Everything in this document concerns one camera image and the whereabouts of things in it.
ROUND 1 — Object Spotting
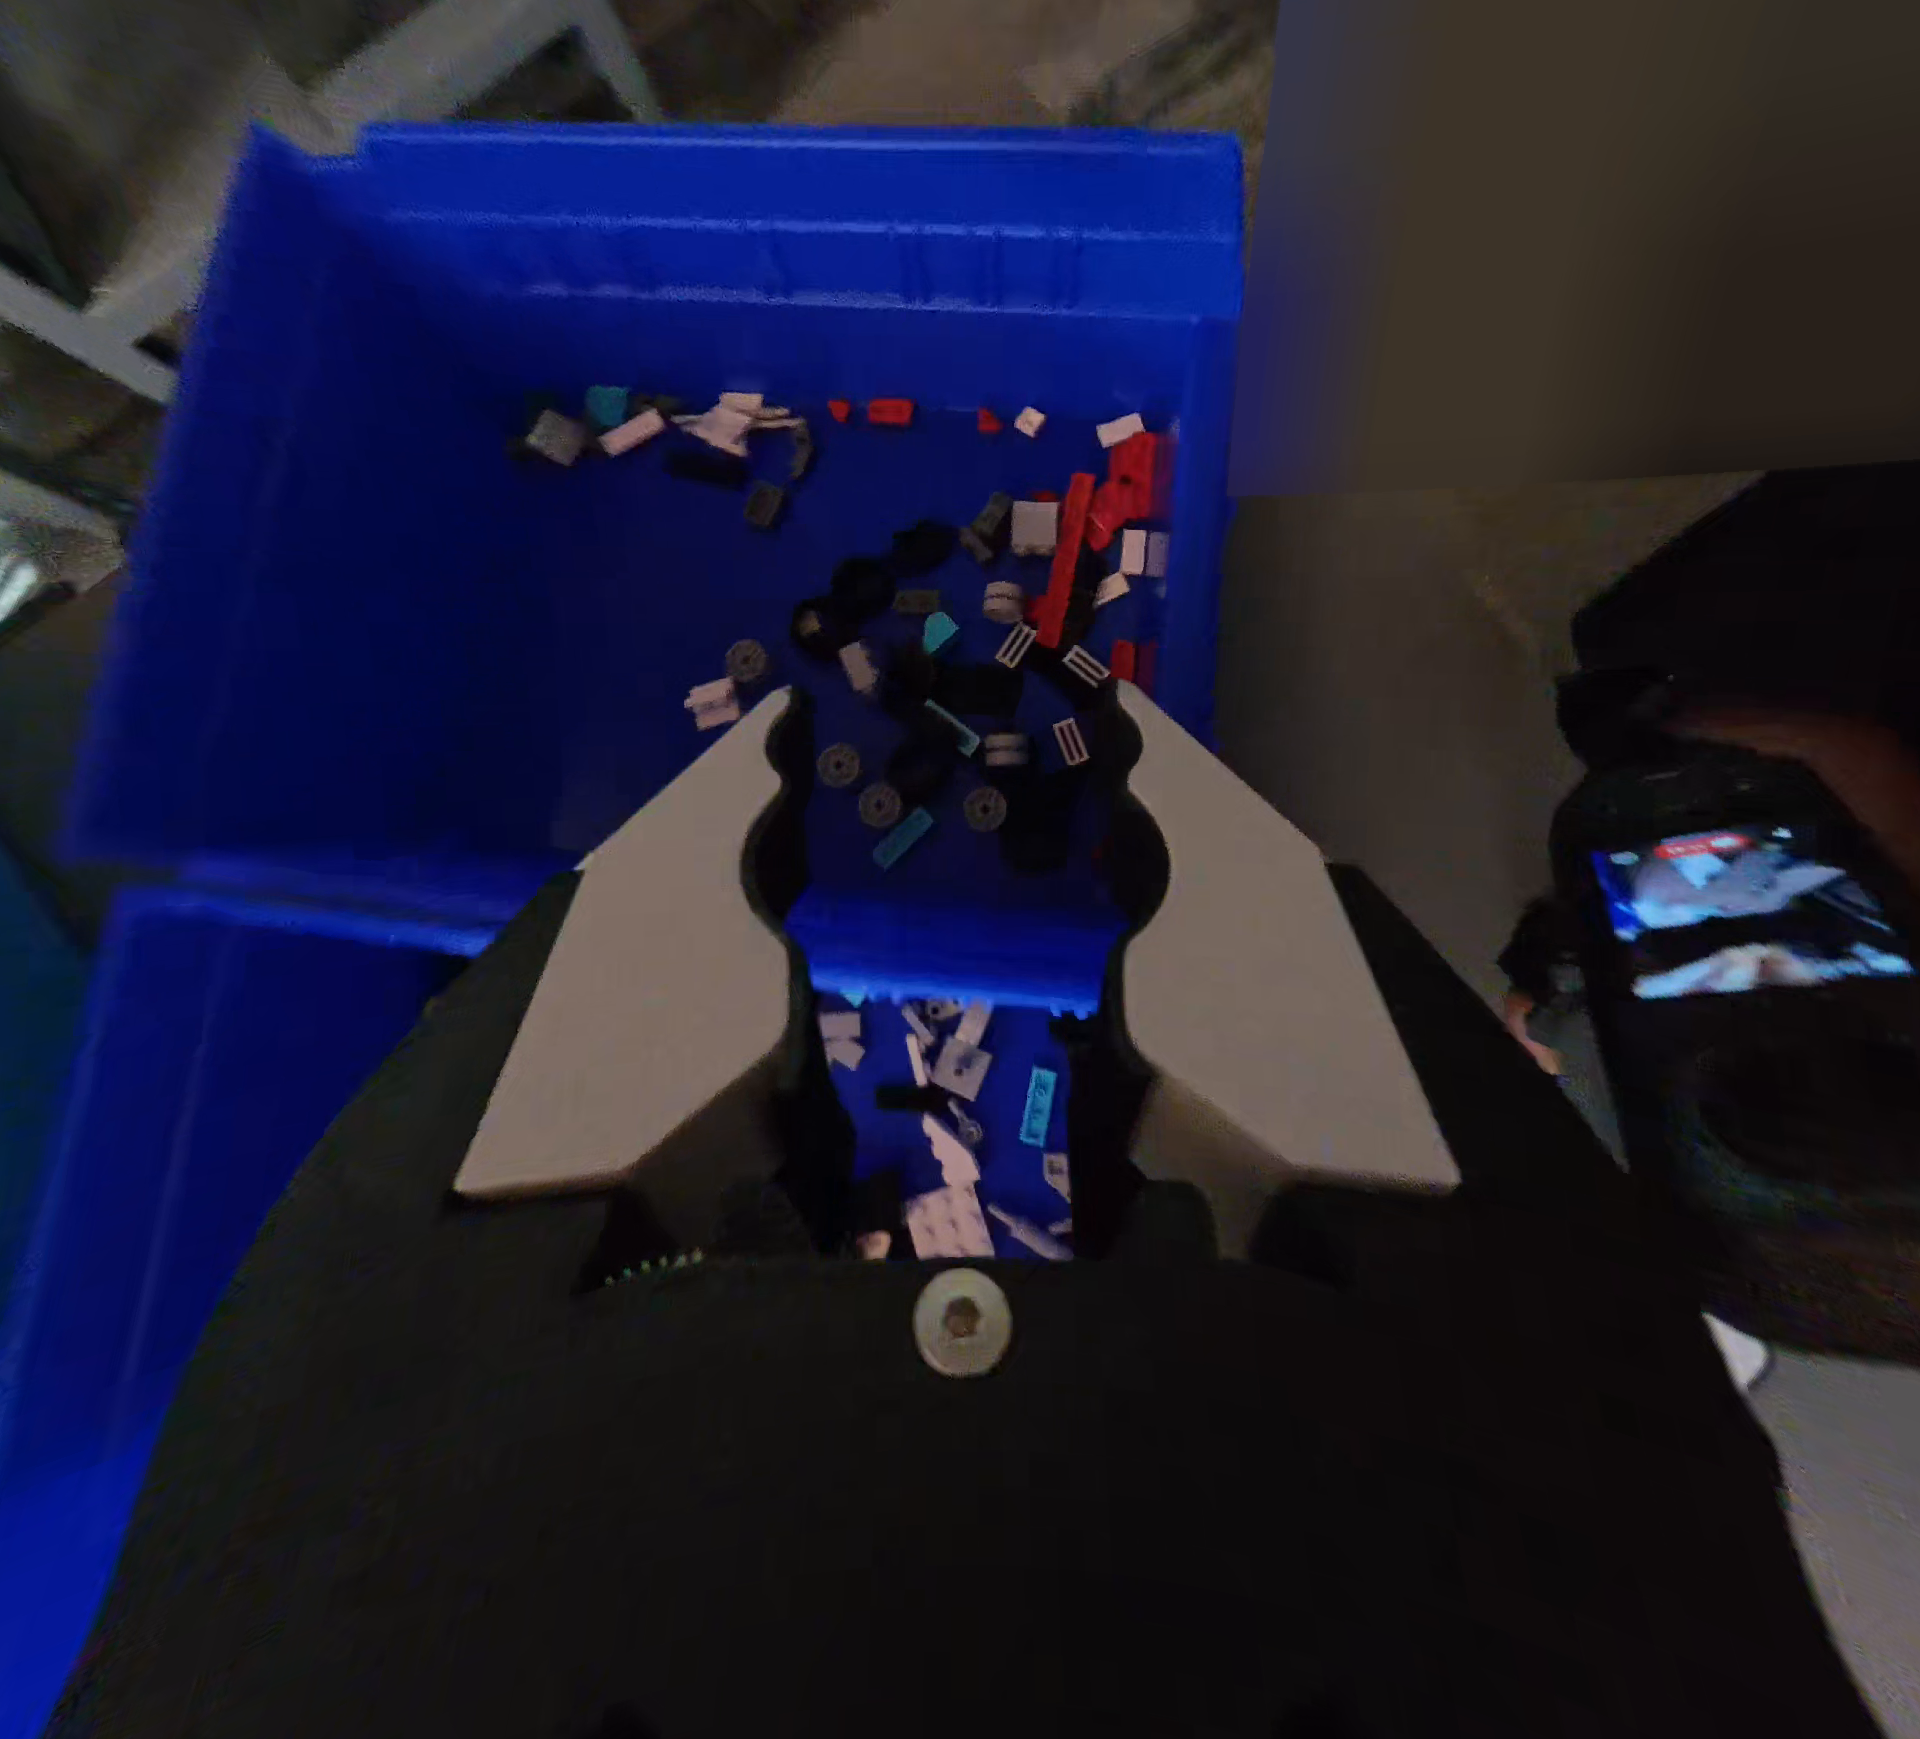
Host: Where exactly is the pile of mixed toy bricks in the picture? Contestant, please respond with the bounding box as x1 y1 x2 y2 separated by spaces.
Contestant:
510 386 1178 874
818 996 1076 1265

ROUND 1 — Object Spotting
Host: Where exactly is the blue plastic bin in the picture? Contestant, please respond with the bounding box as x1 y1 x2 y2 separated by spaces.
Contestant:
0 870 1119 1739
66 119 1251 937

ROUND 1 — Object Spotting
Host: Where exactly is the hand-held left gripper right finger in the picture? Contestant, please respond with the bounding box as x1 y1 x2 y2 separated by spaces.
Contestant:
1107 685 1463 1192

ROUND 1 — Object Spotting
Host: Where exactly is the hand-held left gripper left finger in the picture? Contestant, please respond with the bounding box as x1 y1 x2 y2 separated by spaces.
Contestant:
454 685 821 1201

